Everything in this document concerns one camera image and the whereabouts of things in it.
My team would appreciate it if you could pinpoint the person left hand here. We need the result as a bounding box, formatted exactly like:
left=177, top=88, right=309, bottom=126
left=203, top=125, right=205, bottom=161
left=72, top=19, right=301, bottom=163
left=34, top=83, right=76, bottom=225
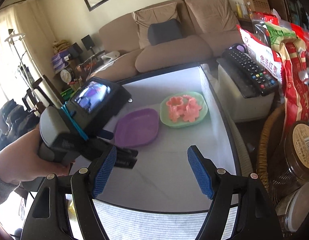
left=0, top=128, right=70, bottom=185

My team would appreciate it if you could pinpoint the brown sofa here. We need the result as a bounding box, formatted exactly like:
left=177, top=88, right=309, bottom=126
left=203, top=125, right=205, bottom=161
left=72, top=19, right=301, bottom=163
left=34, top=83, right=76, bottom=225
left=90, top=0, right=242, bottom=81

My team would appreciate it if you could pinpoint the black white storage box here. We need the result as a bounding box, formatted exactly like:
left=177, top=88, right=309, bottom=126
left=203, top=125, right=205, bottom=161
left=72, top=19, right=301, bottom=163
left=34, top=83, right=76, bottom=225
left=98, top=66, right=241, bottom=213

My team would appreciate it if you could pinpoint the dark grey cushion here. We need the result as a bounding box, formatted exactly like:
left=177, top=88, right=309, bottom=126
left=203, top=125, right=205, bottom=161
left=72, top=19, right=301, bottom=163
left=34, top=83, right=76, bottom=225
left=148, top=19, right=183, bottom=46

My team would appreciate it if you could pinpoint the pink flower cutter in plate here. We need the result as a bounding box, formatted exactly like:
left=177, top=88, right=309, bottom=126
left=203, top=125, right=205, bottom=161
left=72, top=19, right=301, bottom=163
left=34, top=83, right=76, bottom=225
left=183, top=102, right=202, bottom=122

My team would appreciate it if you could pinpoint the brown lid jar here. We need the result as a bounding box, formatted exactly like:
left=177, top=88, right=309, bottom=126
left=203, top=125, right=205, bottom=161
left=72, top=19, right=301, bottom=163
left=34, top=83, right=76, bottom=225
left=268, top=121, right=309, bottom=200

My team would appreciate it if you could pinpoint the white lid container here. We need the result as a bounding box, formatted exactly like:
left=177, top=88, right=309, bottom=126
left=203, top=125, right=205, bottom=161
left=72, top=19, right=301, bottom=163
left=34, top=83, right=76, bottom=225
left=275, top=182, right=309, bottom=237

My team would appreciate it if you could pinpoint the red snack bag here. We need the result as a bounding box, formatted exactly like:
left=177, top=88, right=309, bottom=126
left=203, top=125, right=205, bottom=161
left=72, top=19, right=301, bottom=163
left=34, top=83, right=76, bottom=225
left=279, top=38, right=309, bottom=137

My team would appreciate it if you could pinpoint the black tv remote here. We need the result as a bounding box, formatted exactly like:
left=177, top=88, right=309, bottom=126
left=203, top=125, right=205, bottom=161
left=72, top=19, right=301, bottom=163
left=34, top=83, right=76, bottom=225
left=222, top=48, right=279, bottom=96

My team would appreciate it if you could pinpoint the white red text bag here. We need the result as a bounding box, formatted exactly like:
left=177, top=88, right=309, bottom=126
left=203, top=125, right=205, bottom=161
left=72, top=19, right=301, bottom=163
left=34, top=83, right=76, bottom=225
left=237, top=25, right=282, bottom=82

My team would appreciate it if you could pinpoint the striped table cloth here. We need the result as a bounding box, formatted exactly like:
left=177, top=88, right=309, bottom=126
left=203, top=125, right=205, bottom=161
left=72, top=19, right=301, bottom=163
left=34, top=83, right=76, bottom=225
left=64, top=194, right=239, bottom=240

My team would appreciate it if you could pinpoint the white storage container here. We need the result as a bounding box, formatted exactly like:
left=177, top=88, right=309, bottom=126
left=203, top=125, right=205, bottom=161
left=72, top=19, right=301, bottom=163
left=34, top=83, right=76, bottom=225
left=216, top=58, right=275, bottom=122

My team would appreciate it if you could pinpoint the purple plastic plate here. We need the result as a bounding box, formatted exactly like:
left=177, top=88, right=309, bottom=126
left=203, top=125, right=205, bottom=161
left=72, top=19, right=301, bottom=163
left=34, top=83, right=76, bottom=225
left=114, top=108, right=159, bottom=148

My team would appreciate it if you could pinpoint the green plastic plate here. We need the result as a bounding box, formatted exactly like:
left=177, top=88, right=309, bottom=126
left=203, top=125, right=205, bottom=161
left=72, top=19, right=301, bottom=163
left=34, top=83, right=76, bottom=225
left=159, top=92, right=208, bottom=128

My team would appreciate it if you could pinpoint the wicker basket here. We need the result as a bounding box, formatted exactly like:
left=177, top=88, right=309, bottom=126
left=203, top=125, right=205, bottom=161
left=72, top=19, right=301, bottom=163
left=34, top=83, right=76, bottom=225
left=255, top=103, right=286, bottom=193

